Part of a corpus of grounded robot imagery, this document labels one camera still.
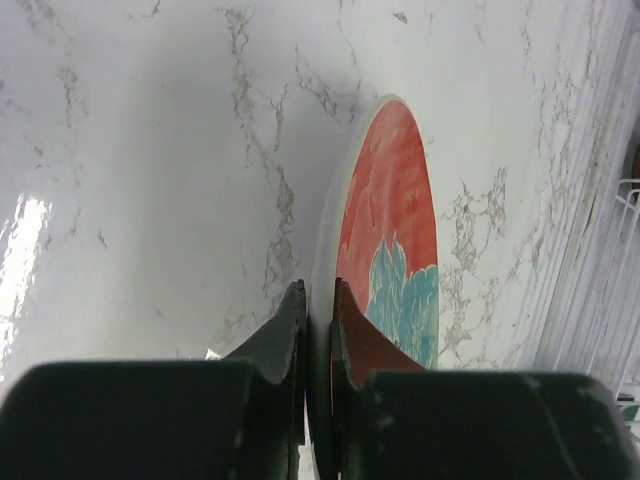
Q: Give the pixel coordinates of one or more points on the red and teal plate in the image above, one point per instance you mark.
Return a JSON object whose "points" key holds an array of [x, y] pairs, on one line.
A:
{"points": [[378, 233]]}

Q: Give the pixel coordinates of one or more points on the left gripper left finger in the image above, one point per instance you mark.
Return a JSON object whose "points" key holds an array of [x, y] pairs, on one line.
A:
{"points": [[239, 417]]}

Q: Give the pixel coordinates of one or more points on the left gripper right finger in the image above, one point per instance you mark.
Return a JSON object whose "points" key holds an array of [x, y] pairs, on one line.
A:
{"points": [[394, 419]]}

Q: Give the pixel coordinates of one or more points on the white wire dish rack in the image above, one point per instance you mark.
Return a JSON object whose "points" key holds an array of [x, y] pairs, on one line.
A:
{"points": [[586, 317]]}

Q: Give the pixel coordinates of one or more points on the green binder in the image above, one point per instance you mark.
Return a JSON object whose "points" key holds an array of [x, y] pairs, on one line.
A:
{"points": [[629, 411]]}

